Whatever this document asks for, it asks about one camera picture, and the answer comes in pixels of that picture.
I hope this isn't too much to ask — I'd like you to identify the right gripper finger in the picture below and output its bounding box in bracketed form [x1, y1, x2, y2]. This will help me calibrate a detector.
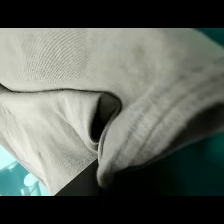
[54, 158, 105, 197]

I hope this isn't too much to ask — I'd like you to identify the brown shirt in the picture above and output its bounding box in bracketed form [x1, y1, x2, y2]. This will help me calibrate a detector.
[0, 28, 224, 197]

